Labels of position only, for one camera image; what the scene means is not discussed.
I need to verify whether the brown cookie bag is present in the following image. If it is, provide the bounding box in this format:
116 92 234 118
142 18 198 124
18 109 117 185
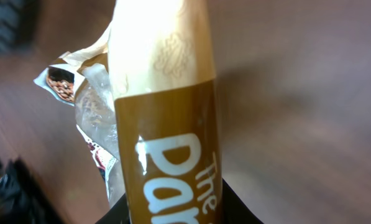
35 0 224 223

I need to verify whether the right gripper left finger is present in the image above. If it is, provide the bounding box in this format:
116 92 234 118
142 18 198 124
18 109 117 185
96 194 131 224

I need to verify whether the grey plastic mesh basket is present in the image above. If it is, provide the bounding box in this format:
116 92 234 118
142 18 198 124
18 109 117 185
0 0 41 54

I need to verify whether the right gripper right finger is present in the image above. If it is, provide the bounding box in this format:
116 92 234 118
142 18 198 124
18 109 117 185
222 179 263 224

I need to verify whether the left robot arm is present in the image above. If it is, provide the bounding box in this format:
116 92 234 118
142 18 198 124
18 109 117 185
0 159 63 224

